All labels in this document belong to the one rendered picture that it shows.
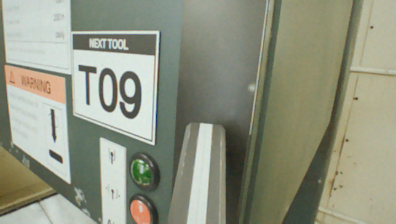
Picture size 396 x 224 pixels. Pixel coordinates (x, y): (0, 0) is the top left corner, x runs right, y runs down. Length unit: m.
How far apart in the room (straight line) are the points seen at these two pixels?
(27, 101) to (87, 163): 0.13
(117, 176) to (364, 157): 1.09
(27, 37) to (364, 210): 1.27
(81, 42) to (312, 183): 0.78
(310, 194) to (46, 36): 0.82
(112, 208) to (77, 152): 0.06
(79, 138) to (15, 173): 1.33
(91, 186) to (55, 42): 0.13
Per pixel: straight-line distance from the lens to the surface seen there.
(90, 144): 0.22
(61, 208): 1.66
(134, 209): 0.18
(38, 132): 0.31
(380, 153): 1.19
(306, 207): 0.90
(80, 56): 0.21
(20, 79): 0.33
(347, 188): 1.24
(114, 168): 0.20
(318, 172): 0.84
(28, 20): 0.30
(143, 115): 0.15
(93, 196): 0.24
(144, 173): 0.16
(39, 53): 0.28
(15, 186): 1.59
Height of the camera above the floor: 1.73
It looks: 13 degrees down
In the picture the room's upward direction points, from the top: 5 degrees clockwise
